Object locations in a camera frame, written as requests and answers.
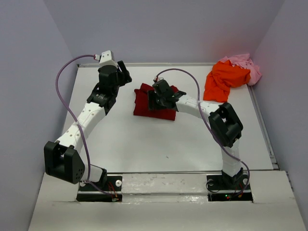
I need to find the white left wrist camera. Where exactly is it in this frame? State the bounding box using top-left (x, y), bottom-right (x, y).
top-left (94, 50), bottom-right (118, 67)

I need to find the dark red t shirt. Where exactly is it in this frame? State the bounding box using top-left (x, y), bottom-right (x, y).
top-left (133, 83), bottom-right (176, 121)

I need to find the white rail at table edge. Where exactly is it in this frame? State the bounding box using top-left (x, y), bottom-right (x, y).
top-left (77, 62), bottom-right (217, 68)

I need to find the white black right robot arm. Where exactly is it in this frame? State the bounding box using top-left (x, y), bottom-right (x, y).
top-left (148, 79), bottom-right (244, 189)

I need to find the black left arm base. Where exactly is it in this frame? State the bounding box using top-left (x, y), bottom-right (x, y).
top-left (76, 174), bottom-right (123, 203)

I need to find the white front board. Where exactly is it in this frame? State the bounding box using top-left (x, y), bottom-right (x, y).
top-left (29, 170), bottom-right (305, 231)

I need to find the pink t shirt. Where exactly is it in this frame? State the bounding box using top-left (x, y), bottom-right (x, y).
top-left (219, 53), bottom-right (262, 86)

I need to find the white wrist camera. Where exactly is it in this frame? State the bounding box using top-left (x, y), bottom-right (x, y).
top-left (154, 77), bottom-right (164, 84)
top-left (94, 50), bottom-right (118, 67)

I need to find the orange t shirt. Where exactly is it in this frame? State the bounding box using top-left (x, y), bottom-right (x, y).
top-left (203, 60), bottom-right (251, 103)

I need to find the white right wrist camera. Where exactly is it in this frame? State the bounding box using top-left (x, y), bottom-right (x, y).
top-left (154, 77), bottom-right (164, 84)

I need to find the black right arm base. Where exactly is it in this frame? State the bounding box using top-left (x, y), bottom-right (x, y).
top-left (205, 174), bottom-right (253, 202)

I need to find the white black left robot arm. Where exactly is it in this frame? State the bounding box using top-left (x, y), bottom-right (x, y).
top-left (44, 61), bottom-right (132, 190)

